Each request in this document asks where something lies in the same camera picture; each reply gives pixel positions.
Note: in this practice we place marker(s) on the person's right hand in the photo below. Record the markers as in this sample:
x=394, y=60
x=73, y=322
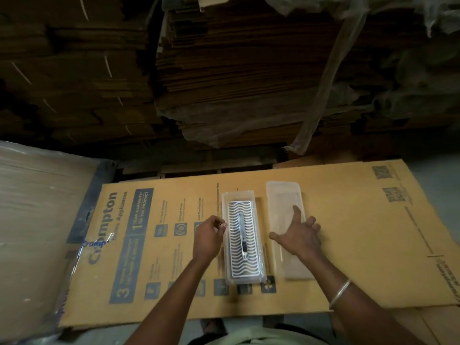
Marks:
x=301, y=237

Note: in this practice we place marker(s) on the person's left hand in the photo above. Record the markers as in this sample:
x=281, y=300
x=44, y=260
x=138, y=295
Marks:
x=205, y=240

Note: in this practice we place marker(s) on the person's left fingers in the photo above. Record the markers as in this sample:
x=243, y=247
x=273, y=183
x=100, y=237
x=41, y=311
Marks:
x=217, y=222

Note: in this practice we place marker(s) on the person's right thumb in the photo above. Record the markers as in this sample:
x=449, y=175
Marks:
x=277, y=237

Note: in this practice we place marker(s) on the person's right forearm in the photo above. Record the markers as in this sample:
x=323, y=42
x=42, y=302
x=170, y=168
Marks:
x=354, y=305

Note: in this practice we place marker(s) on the person's left forearm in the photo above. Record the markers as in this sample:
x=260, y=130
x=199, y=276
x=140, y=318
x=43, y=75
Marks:
x=169, y=301

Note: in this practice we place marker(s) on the clear plastic tray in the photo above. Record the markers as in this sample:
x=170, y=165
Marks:
x=259, y=247

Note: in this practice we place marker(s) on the silver and black metal clip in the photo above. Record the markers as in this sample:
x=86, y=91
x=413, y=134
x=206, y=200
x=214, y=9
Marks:
x=243, y=235

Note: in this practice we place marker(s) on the white wavy striped plate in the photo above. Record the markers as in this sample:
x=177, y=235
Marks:
x=235, y=255

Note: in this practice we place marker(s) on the clear plastic lid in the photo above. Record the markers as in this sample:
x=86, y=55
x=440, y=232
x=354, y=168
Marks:
x=284, y=197

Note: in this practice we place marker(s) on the large printed flat cardboard box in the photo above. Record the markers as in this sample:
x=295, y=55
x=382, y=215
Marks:
x=359, y=229

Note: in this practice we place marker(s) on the silver metal bangle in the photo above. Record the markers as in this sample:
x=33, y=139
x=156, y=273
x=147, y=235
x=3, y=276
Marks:
x=340, y=293

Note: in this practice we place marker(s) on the light green shirt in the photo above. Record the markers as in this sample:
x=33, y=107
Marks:
x=258, y=337

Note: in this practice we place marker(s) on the film covered stack of cartons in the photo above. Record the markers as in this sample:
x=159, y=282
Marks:
x=244, y=68

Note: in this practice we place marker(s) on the hanging clear plastic film strip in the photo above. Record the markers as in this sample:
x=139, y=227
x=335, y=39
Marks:
x=336, y=75

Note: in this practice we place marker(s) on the plain flat cardboard sheet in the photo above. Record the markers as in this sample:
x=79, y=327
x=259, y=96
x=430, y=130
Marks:
x=427, y=325

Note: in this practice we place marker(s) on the plastic wrapped stack of sheets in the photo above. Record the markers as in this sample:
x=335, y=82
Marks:
x=39, y=229

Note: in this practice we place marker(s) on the dark stack of flattened cartons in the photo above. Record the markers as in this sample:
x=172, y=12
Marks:
x=72, y=75

